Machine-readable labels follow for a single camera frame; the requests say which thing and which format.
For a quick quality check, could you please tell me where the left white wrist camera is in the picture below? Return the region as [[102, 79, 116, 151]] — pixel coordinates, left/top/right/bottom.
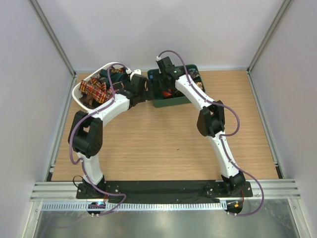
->
[[126, 69, 142, 79]]

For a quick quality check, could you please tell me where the right aluminium frame post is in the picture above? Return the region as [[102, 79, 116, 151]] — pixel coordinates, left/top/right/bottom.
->
[[246, 0, 294, 179]]

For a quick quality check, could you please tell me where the red yellow patterned tie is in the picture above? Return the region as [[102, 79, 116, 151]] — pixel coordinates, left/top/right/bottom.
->
[[79, 77, 124, 104]]

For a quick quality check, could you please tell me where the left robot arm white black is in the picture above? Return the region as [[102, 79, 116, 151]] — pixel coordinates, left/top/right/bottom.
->
[[68, 73, 147, 198]]

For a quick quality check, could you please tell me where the beige red rolled tie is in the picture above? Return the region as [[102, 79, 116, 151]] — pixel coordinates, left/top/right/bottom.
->
[[196, 82, 204, 90]]

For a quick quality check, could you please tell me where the slotted grey cable duct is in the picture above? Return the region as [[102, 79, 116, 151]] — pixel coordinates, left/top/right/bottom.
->
[[41, 201, 227, 212]]

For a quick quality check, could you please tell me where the dark green tie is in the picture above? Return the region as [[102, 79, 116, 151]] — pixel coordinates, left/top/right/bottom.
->
[[99, 67, 130, 87]]

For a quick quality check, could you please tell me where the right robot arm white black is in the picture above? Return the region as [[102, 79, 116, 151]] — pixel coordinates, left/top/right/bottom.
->
[[156, 57, 246, 196]]

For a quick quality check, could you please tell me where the brown tie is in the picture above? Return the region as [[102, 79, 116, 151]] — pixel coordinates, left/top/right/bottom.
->
[[79, 92, 101, 109]]

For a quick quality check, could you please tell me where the blue grey rolled tie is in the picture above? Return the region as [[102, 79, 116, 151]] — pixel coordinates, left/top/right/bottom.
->
[[188, 68, 200, 81]]

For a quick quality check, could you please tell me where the left aluminium frame post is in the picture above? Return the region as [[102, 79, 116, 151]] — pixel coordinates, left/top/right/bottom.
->
[[28, 0, 77, 182]]

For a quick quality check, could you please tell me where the orange navy striped tie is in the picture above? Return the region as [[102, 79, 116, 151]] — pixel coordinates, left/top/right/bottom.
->
[[162, 90, 173, 99]]

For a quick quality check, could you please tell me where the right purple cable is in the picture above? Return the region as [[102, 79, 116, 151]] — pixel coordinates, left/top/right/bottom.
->
[[155, 50, 264, 218]]

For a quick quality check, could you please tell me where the aluminium frame post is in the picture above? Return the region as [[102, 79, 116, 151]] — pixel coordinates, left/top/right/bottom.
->
[[28, 0, 77, 182], [246, 0, 294, 179]]

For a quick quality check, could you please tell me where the white plastic basket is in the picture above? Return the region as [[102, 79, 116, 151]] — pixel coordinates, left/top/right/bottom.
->
[[72, 62, 141, 111]]

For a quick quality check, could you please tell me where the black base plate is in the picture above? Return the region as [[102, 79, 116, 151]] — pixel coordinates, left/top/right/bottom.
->
[[76, 179, 254, 204]]

